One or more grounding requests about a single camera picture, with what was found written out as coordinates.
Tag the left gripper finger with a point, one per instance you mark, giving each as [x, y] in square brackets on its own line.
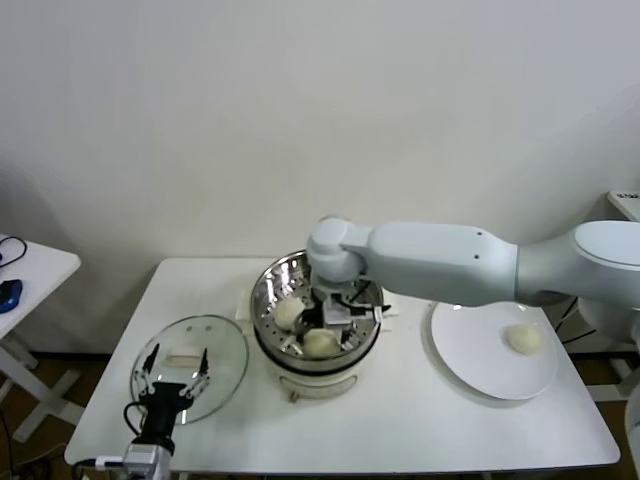
[149, 365]
[204, 366]

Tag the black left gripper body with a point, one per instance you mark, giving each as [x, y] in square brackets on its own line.
[166, 397]

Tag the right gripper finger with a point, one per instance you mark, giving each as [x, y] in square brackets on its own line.
[295, 344]
[351, 340]

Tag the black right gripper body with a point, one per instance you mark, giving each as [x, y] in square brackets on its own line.
[314, 316]

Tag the round glass pot lid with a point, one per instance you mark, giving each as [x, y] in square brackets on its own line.
[220, 350]

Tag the white steamed baozi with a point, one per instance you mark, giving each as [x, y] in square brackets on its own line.
[522, 339]
[289, 314]
[320, 344]

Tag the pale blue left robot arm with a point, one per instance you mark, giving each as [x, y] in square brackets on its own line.
[145, 460]

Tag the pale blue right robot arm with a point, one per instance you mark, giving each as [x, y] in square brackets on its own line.
[450, 260]

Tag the stainless steel steamer basket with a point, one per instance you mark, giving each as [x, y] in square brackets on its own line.
[265, 300]

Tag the white electric cooker pot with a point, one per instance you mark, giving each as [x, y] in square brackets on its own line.
[310, 385]

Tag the round white plate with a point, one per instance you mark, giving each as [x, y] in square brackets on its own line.
[475, 350]

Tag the white side table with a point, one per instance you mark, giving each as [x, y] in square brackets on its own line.
[45, 265]

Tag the blue handheld device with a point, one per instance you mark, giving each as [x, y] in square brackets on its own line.
[10, 296]

